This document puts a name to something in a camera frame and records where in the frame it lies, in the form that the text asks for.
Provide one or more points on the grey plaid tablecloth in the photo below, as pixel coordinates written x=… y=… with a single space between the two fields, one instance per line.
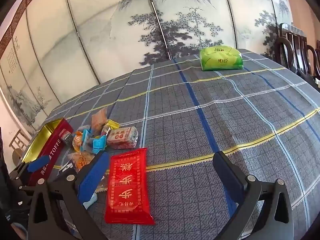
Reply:
x=200 y=130

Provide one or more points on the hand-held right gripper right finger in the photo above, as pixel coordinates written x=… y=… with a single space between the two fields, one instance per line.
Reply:
x=221 y=170

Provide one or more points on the long clear pink snack packet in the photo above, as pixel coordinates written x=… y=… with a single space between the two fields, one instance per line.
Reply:
x=98 y=121

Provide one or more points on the small brown cube packet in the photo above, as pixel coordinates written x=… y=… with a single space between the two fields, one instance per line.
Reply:
x=122 y=137

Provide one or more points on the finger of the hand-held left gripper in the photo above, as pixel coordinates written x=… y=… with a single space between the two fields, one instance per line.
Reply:
x=37 y=163

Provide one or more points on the light wooden chair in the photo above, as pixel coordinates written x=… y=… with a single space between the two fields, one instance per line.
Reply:
x=18 y=140

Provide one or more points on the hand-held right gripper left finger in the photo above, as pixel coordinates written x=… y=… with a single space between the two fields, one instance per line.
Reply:
x=93 y=175

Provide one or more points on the small teal snack packet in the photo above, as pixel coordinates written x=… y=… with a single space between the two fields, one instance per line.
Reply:
x=98 y=143
x=86 y=135

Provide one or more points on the dark wooden chair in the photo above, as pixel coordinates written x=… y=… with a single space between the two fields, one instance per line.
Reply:
x=315 y=60
x=283 y=45

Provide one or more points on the red tin box gold inside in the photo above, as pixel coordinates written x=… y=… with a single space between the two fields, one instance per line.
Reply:
x=53 y=145

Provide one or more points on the green snack packet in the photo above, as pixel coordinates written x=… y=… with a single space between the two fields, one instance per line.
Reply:
x=221 y=58

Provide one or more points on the orange snack packet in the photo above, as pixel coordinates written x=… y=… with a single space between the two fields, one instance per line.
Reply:
x=77 y=141

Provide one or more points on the round millstone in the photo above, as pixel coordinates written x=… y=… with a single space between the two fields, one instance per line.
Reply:
x=17 y=155

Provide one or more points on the large red snack packet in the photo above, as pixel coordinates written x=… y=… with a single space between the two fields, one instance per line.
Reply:
x=127 y=187

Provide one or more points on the clear bag orange print snack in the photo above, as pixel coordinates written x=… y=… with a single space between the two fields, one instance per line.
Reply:
x=80 y=161

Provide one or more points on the painted landscape folding screen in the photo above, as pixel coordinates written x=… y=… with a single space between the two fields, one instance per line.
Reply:
x=112 y=30

